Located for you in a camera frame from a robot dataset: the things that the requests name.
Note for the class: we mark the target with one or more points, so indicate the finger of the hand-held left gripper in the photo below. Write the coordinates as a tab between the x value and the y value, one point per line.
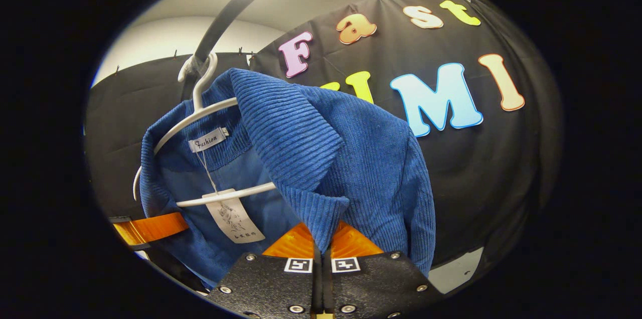
150	228

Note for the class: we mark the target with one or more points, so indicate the black backdrop cloth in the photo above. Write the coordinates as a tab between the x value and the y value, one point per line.
476	168

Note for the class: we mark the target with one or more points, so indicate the black clothes rack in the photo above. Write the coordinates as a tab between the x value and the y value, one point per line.
235	8

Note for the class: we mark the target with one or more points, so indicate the white hanger with taped hook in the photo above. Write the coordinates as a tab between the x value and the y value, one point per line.
196	98

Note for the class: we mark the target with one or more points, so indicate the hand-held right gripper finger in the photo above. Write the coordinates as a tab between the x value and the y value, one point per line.
317	284
328	284

